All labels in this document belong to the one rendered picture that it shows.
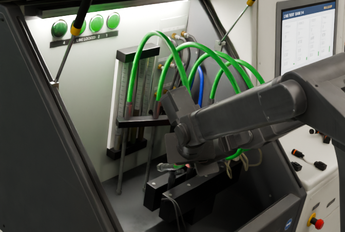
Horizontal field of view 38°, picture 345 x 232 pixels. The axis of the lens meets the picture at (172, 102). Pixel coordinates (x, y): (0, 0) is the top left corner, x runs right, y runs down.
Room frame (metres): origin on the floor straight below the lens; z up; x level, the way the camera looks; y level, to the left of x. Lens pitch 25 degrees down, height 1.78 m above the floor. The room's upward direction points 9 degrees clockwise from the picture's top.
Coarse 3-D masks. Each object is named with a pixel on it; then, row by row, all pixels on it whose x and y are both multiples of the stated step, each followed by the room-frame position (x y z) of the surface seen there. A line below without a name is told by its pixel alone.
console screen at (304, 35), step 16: (288, 0) 1.65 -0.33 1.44; (304, 0) 1.74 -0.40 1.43; (320, 0) 1.83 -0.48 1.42; (336, 0) 1.93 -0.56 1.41; (288, 16) 1.64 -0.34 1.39; (304, 16) 1.73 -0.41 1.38; (320, 16) 1.82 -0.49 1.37; (336, 16) 1.93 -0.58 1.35; (288, 32) 1.63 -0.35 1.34; (304, 32) 1.72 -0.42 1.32; (320, 32) 1.82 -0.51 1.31; (336, 32) 1.93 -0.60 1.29; (288, 48) 1.63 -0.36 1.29; (304, 48) 1.72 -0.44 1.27; (320, 48) 1.81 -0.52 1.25; (288, 64) 1.62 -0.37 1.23; (304, 64) 1.71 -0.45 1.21
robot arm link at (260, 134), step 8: (264, 128) 0.97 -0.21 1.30; (272, 128) 0.96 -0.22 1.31; (280, 128) 0.96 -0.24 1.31; (288, 128) 0.96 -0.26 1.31; (296, 128) 0.97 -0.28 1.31; (256, 136) 0.97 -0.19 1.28; (264, 136) 0.96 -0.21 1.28; (272, 136) 0.96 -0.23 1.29; (280, 136) 0.98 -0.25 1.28; (248, 144) 0.96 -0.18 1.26; (256, 144) 0.96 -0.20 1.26; (264, 144) 1.00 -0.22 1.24
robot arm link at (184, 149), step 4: (176, 120) 0.85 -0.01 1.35; (176, 124) 0.87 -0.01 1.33; (200, 144) 0.83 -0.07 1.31; (204, 144) 0.84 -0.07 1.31; (184, 148) 0.84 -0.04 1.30; (188, 148) 0.82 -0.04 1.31; (192, 148) 0.82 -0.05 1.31; (196, 148) 0.82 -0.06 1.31; (200, 148) 0.84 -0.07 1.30; (188, 152) 0.85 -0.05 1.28; (192, 152) 0.85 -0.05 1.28; (196, 152) 0.85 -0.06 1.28
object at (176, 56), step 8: (152, 32) 1.19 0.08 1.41; (160, 32) 1.16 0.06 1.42; (144, 40) 1.23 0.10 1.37; (168, 40) 1.12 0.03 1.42; (136, 56) 1.27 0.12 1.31; (176, 56) 1.07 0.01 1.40; (136, 64) 1.27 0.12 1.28; (176, 64) 1.06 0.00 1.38; (184, 72) 1.04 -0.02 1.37; (184, 80) 1.02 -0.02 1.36; (128, 88) 1.29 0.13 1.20; (128, 96) 1.29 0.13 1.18; (128, 104) 1.28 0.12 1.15; (176, 168) 0.99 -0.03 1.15
